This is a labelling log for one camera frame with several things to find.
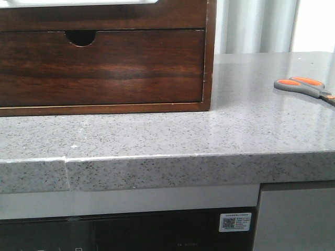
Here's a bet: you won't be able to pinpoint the grey orange handled scissors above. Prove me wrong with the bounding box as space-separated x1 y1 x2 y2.
274 77 334 106

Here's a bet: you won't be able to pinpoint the dark wooden drawer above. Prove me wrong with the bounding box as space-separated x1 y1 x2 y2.
1 29 205 107

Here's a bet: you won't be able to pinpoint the dark wooden drawer cabinet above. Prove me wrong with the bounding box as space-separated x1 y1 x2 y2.
1 1 216 116

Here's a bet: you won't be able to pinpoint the black built-in appliance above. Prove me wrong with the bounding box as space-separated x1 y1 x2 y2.
1 185 260 250

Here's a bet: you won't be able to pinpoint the white QR code sticker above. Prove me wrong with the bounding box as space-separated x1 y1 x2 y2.
219 213 252 233

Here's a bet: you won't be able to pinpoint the white pleated curtain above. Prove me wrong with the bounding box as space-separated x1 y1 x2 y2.
214 0 335 55

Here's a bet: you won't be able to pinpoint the grey cabinet door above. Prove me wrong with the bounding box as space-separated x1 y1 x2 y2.
253 181 334 250

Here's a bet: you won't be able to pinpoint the white plastic tray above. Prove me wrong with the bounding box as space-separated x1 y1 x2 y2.
1 0 158 8

